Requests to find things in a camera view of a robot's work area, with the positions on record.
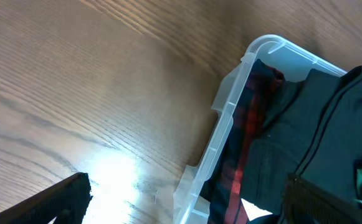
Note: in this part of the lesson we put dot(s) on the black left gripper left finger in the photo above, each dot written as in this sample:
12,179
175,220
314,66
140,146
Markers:
65,202

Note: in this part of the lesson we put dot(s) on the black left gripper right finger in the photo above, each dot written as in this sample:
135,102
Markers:
304,202

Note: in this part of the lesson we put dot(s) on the black garment with tag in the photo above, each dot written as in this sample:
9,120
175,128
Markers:
313,129

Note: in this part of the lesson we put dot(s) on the red navy plaid shirt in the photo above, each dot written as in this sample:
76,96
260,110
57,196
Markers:
223,189

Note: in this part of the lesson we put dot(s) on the clear plastic storage bin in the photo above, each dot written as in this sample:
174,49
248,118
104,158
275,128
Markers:
293,61

